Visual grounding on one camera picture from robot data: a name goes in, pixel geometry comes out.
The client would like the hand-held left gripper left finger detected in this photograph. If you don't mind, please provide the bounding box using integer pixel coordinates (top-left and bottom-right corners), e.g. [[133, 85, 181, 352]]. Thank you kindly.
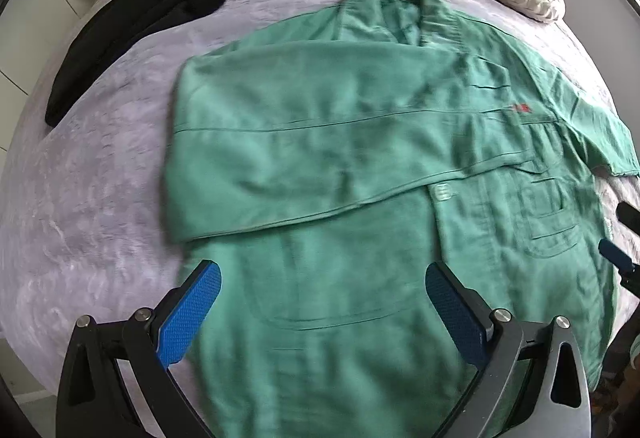
[[55, 259, 223, 438]]

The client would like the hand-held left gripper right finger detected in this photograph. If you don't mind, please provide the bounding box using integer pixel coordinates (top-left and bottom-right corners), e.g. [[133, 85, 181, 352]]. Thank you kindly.
[[424, 261, 596, 438]]

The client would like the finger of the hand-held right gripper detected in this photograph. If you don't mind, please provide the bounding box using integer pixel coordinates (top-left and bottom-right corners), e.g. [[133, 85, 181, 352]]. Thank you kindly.
[[617, 202, 640, 233], [598, 239, 640, 297]]

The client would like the green shirt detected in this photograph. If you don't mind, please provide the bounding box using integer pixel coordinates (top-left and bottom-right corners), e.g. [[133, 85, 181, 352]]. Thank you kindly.
[[164, 0, 640, 438]]

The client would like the black garment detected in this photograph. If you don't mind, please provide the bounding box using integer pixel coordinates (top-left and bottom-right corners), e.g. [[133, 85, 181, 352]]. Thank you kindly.
[[45, 0, 233, 127]]

